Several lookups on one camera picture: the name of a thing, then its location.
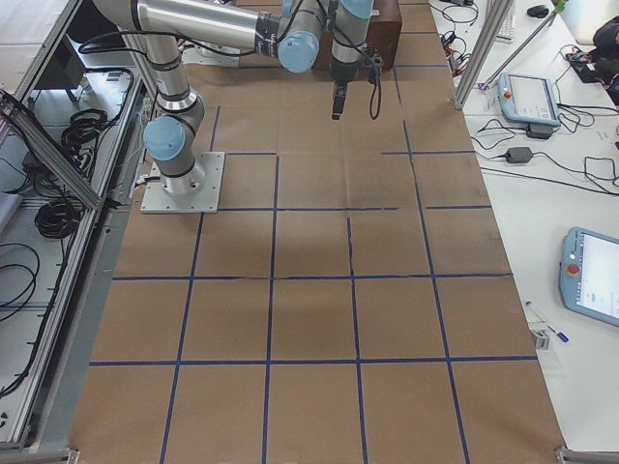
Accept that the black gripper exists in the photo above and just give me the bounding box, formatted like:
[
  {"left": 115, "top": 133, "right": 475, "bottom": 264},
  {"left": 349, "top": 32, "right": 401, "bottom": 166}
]
[{"left": 331, "top": 43, "right": 383, "bottom": 120}]

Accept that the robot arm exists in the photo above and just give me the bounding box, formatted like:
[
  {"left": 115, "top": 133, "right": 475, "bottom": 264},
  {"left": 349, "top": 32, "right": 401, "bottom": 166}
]
[{"left": 95, "top": 1, "right": 382, "bottom": 199}]

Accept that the dark wooden drawer cabinet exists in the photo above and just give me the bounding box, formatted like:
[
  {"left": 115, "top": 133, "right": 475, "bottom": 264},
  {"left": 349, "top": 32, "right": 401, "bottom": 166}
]
[{"left": 312, "top": 0, "right": 402, "bottom": 72}]

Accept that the black power adapter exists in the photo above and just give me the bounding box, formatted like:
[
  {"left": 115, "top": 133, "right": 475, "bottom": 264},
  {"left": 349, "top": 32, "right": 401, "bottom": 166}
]
[{"left": 504, "top": 147, "right": 533, "bottom": 164}]

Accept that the teach pendant with screen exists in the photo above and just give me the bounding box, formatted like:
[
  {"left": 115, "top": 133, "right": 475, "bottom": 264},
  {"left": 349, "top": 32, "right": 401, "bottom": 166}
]
[{"left": 497, "top": 72, "right": 561, "bottom": 128}]

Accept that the blue white pen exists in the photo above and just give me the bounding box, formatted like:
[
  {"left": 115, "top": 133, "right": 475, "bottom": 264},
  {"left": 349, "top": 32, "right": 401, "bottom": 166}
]
[{"left": 525, "top": 301, "right": 570, "bottom": 343}]

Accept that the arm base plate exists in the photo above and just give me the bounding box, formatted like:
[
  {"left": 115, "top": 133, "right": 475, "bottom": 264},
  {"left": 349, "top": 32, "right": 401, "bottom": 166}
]
[{"left": 140, "top": 152, "right": 225, "bottom": 214}]

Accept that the aluminium frame post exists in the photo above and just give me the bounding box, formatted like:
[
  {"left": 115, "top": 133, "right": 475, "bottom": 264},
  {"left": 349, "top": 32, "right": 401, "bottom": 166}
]
[{"left": 452, "top": 0, "right": 513, "bottom": 110}]

